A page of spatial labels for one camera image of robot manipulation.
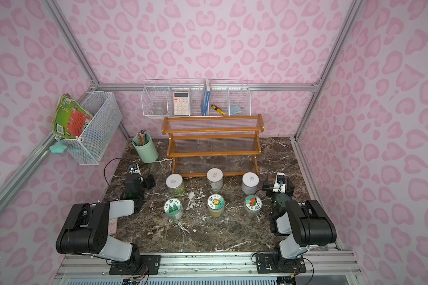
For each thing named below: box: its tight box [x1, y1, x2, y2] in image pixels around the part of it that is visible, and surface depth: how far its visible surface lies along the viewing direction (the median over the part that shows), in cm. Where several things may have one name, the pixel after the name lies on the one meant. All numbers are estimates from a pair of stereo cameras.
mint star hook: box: [49, 140, 68, 154], surface depth 63 cm
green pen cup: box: [131, 133, 159, 164], surface depth 103 cm
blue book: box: [200, 78, 211, 117], surface depth 88 cm
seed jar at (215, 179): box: [206, 167, 224, 192], surface depth 92 cm
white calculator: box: [173, 91, 190, 116], surface depth 96 cm
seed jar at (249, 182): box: [241, 171, 260, 196], surface depth 91 cm
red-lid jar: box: [243, 194, 263, 219], surface depth 84 cm
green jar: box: [165, 173, 187, 197], surface depth 90 cm
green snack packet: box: [52, 93, 94, 139], surface depth 73 cm
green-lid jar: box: [164, 198, 184, 222], surface depth 83 cm
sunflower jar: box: [206, 193, 226, 218], surface depth 84 cm
